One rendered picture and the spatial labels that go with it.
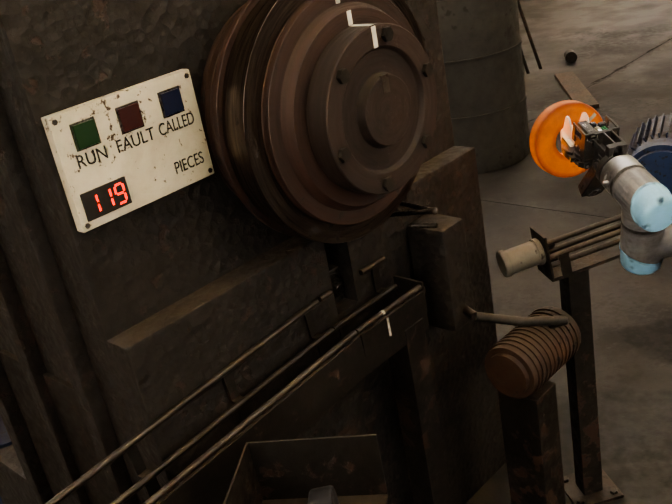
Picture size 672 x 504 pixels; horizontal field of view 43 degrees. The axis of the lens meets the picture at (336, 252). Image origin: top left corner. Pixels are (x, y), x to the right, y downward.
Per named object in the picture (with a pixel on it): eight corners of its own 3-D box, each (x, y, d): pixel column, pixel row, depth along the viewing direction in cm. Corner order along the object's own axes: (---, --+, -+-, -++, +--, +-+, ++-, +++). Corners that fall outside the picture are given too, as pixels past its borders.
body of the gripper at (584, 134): (606, 112, 165) (638, 142, 156) (602, 150, 170) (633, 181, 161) (569, 121, 164) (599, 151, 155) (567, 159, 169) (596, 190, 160)
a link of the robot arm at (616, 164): (645, 194, 158) (604, 204, 157) (632, 182, 161) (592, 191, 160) (650, 160, 153) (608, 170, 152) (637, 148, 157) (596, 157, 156)
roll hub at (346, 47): (323, 216, 141) (290, 47, 130) (426, 159, 158) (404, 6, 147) (348, 221, 137) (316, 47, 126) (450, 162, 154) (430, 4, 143)
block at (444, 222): (417, 323, 187) (401, 224, 178) (438, 307, 192) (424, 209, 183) (456, 334, 180) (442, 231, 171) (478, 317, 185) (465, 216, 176)
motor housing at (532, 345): (501, 536, 202) (476, 342, 181) (549, 483, 216) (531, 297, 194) (550, 558, 193) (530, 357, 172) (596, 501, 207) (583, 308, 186)
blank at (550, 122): (561, 188, 182) (569, 192, 178) (514, 142, 176) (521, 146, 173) (611, 132, 180) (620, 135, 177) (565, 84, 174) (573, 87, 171)
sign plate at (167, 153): (77, 231, 130) (40, 117, 122) (207, 172, 146) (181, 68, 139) (85, 233, 128) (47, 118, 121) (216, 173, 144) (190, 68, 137)
